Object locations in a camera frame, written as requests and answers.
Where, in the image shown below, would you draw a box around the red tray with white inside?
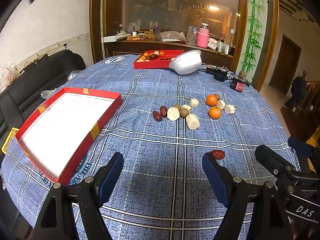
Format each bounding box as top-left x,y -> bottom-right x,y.
15,87 -> 123,183

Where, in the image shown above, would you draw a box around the plastic bag with food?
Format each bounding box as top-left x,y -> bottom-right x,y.
159,31 -> 187,42

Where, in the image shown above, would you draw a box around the wooden door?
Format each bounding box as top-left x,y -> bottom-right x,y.
269,34 -> 302,95

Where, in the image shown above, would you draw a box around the white bowl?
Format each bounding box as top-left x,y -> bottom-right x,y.
169,50 -> 202,75

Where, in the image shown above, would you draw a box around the wooden glass cabinet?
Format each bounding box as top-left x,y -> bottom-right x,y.
90,0 -> 279,88

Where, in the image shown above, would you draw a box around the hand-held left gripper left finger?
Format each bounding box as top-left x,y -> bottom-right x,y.
32,152 -> 125,240

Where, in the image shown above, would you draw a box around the yellow leaflet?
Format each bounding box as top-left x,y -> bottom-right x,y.
1,127 -> 20,155

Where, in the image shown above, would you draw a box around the clear plastic bag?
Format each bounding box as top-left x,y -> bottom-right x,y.
67,69 -> 87,80
41,89 -> 63,99

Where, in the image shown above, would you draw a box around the blue plaid tablecloth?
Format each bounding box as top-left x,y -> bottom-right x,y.
0,54 -> 304,240

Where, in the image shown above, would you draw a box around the black sofa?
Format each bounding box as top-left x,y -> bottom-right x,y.
0,50 -> 87,155

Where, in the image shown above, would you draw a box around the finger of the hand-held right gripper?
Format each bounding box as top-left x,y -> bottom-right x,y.
287,136 -> 320,159
255,144 -> 297,178

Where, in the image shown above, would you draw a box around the pink thermos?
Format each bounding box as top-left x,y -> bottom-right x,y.
197,24 -> 210,48

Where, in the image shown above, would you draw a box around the red box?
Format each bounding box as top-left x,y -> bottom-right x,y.
133,50 -> 185,70

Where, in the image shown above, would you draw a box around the glass pitcher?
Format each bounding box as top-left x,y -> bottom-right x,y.
185,26 -> 200,46

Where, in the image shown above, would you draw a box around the long white box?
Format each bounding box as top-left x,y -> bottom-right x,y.
103,34 -> 132,43

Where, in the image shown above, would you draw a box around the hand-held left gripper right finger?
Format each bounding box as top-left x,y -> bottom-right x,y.
202,152 -> 293,240

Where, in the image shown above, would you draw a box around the black chargers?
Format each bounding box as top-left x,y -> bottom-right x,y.
206,65 -> 234,82

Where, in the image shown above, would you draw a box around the dark jar with red label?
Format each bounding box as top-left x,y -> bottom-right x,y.
230,71 -> 247,93

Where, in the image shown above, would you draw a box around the bamboo wall painting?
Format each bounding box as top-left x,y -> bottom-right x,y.
240,0 -> 268,80

